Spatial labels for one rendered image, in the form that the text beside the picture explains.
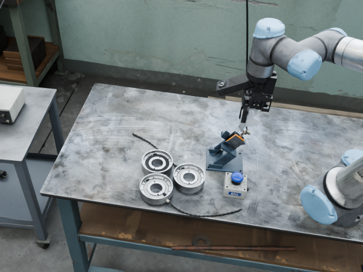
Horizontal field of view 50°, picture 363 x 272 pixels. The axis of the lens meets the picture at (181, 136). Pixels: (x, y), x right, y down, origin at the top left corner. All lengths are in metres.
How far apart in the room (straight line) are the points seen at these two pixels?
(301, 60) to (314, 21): 1.77
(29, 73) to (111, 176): 1.49
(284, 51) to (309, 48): 0.06
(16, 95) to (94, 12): 1.27
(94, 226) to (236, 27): 1.74
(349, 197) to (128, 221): 0.81
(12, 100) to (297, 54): 1.18
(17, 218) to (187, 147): 0.95
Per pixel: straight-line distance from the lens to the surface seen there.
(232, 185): 1.27
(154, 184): 1.27
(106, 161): 1.38
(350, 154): 1.23
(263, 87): 1.17
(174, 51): 2.89
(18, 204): 2.08
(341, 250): 1.62
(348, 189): 1.06
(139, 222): 1.52
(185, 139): 1.45
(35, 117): 1.77
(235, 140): 1.31
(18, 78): 2.80
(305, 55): 1.02
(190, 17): 2.75
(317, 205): 1.12
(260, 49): 1.07
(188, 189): 1.26
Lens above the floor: 1.81
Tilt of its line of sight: 43 degrees down
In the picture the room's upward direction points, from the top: 5 degrees clockwise
